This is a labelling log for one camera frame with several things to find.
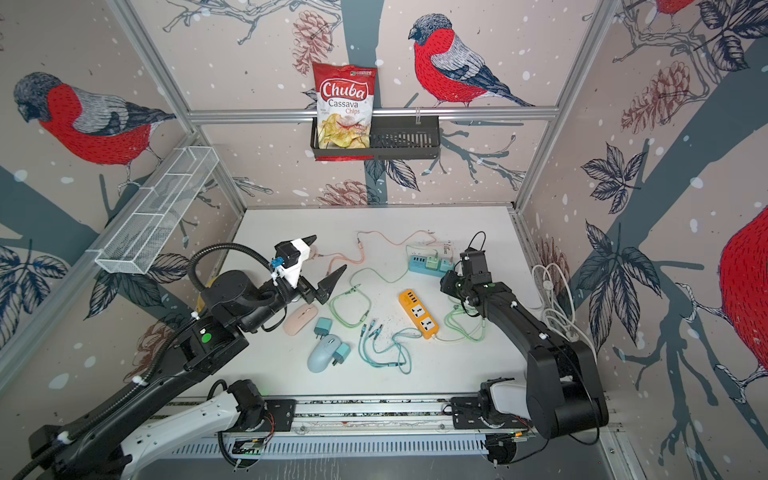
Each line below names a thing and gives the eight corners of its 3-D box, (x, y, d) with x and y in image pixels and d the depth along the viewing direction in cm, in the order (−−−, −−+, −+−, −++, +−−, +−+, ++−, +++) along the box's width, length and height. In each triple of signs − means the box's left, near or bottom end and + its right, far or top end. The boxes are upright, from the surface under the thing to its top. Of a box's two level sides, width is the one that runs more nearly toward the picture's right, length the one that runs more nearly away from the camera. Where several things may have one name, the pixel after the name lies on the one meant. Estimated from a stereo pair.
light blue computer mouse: (305, 367, 83) (303, 364, 81) (326, 334, 89) (324, 330, 87) (322, 376, 82) (319, 373, 79) (342, 341, 88) (340, 338, 85)
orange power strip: (427, 341, 87) (428, 338, 85) (395, 299, 96) (395, 295, 94) (441, 330, 89) (442, 327, 87) (408, 290, 98) (408, 287, 96)
